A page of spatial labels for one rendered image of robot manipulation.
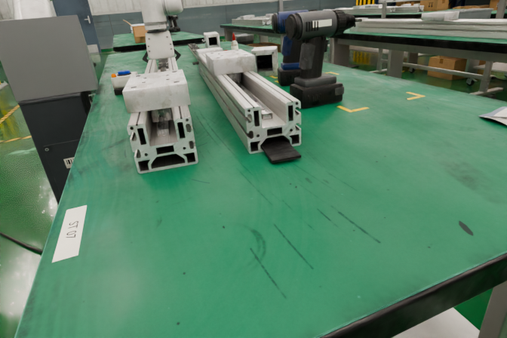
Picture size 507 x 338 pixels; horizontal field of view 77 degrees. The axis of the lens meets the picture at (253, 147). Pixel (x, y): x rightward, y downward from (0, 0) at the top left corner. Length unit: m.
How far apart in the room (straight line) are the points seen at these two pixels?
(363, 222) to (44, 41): 1.19
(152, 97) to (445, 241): 0.48
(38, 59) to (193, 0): 11.28
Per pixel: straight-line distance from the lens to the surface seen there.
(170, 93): 0.59
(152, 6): 1.30
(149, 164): 0.55
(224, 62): 0.84
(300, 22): 0.77
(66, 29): 1.33
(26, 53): 1.35
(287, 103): 0.56
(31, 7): 1.46
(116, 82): 1.17
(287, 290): 0.32
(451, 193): 0.49
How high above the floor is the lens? 1.02
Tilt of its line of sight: 24 degrees down
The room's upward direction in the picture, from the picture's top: 5 degrees counter-clockwise
